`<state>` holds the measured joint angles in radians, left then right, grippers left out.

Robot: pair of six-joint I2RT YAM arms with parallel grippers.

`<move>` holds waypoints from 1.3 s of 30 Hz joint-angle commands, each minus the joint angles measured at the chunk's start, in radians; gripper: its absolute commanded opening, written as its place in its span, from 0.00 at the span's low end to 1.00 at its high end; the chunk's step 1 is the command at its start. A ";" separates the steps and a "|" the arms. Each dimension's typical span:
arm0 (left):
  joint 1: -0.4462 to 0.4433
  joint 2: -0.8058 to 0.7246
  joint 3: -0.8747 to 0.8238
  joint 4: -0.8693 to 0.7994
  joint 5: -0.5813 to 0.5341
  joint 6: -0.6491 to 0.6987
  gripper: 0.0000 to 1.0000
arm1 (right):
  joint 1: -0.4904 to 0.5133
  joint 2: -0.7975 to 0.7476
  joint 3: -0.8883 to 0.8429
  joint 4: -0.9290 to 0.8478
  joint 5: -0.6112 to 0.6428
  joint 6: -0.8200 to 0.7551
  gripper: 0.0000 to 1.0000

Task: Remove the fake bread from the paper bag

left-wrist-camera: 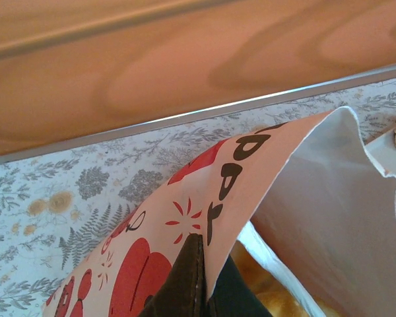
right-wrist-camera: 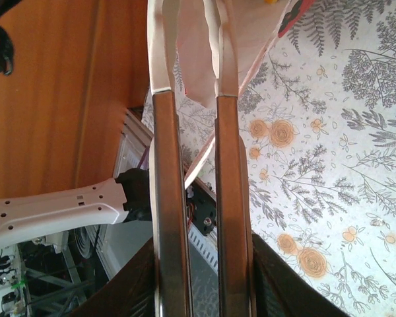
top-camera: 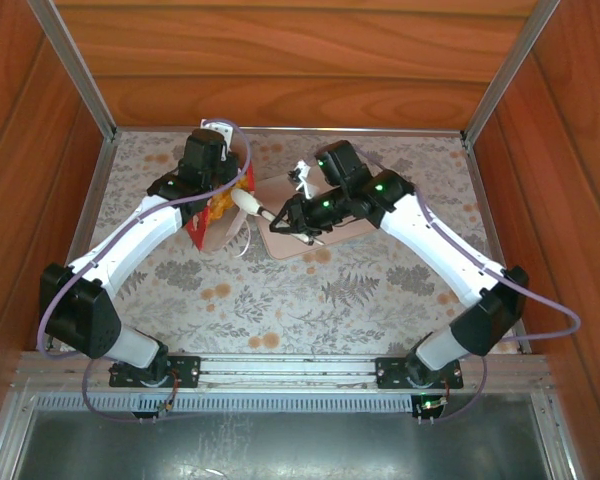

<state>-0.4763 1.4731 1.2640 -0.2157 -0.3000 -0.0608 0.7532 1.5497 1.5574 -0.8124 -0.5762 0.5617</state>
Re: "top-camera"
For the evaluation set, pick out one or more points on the twisted orange fake bread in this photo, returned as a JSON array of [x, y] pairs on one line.
[[220, 205]]

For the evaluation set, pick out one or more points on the red white paper bag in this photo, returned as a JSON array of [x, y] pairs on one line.
[[220, 235]]

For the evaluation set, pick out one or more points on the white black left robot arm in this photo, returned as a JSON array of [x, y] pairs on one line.
[[130, 245]]

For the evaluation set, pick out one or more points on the pale pink plastic tray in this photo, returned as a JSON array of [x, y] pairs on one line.
[[285, 247]]

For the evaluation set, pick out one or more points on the aluminium table edge bar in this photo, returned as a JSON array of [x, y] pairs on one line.
[[485, 200], [91, 200], [290, 130]]

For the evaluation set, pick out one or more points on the floral tablecloth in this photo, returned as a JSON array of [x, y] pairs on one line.
[[300, 310]]

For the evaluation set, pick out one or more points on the small connector board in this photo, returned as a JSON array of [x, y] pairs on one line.
[[430, 404], [166, 407]]

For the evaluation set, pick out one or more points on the grey metal sheet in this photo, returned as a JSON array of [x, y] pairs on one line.
[[280, 450]]

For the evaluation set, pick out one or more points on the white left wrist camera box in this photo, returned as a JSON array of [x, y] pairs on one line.
[[217, 131]]

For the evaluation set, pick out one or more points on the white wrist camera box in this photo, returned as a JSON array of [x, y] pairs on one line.
[[217, 131], [307, 176]]

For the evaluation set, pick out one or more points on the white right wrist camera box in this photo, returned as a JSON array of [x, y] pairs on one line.
[[307, 176]]

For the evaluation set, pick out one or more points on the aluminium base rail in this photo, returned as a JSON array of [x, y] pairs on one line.
[[290, 370]]

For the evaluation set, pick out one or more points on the aluminium frame post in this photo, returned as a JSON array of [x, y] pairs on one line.
[[79, 75], [504, 75]]

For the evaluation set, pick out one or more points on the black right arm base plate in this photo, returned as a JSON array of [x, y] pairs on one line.
[[390, 372]]

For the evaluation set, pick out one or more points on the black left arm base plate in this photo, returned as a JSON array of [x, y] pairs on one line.
[[185, 372]]

